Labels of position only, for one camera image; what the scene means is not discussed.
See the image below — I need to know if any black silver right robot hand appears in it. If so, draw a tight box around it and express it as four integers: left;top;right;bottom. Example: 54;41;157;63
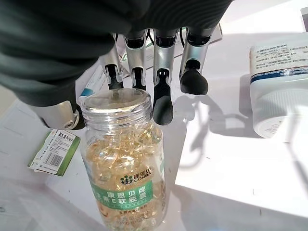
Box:
0;0;233;130

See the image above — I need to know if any small green white box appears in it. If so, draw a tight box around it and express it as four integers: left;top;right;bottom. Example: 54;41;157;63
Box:
27;128;81;178

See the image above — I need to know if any clear capsule bottle green label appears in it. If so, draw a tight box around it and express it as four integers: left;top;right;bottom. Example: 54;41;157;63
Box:
80;88;167;229

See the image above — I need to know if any white medicine bottle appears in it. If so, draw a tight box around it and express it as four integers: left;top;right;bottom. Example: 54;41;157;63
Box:
249;32;308;142

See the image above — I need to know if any pink medicine box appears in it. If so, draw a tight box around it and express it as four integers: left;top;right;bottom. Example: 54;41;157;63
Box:
300;6;308;33

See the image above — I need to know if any blue white medicine box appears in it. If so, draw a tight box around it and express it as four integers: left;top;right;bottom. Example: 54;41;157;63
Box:
79;64;130;102

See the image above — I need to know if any long green white box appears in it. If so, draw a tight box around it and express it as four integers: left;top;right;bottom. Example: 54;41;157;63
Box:
117;24;223;70

